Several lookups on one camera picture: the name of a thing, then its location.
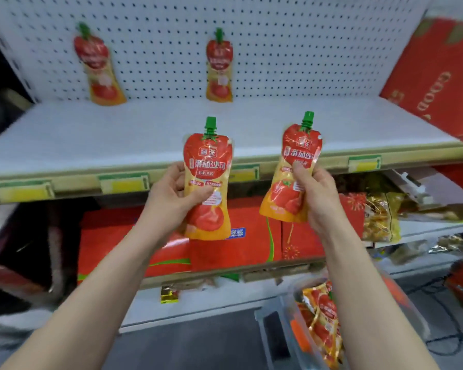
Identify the tomato sauce pouches pile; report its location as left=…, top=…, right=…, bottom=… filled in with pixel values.
left=296, top=281, right=346, bottom=370

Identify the person's left hand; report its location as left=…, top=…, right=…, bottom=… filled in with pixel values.
left=142, top=162, right=214, bottom=238

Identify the person's left forearm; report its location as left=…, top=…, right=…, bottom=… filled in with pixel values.
left=0, top=221, right=178, bottom=370

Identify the golden snack bag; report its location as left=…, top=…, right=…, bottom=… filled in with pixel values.
left=363, top=192, right=407, bottom=244

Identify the tomato sauce pouch green cap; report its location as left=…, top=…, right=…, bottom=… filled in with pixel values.
left=205, top=27, right=234, bottom=103
left=181, top=116, right=234, bottom=241
left=259, top=111, right=323, bottom=223
left=73, top=22, right=127, bottom=107

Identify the white side shelf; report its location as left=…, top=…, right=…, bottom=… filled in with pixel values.
left=372, top=167, right=463, bottom=251

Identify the red gift box firework print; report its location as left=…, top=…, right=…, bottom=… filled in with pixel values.
left=281, top=192, right=368, bottom=262

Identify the black cable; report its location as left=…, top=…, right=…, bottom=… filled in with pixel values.
left=403, top=275, right=463, bottom=357

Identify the person's right forearm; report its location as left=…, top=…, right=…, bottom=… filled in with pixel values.
left=321, top=226, right=441, bottom=370

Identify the large red cardboard box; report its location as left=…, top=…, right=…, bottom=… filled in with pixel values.
left=380, top=17, right=463, bottom=143

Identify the beige lower shelf board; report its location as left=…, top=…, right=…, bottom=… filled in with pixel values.
left=139, top=256, right=328, bottom=291

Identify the white pegboard back panel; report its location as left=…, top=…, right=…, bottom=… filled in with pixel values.
left=0, top=0, right=434, bottom=104

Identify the red gift box blue label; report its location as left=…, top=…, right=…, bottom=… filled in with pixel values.
left=188, top=196, right=283, bottom=273

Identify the white shelf board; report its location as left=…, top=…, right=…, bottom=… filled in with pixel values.
left=0, top=96, right=463, bottom=205

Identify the clear plastic bin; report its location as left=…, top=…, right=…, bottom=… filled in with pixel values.
left=254, top=270, right=431, bottom=370

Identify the person's right hand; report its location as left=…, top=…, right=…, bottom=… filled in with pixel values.
left=292, top=161, right=356, bottom=240

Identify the yellow green price tag holder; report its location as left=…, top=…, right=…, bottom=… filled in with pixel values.
left=230, top=164, right=261, bottom=184
left=348, top=154, right=382, bottom=173
left=98, top=172, right=150, bottom=195
left=0, top=180, right=55, bottom=203

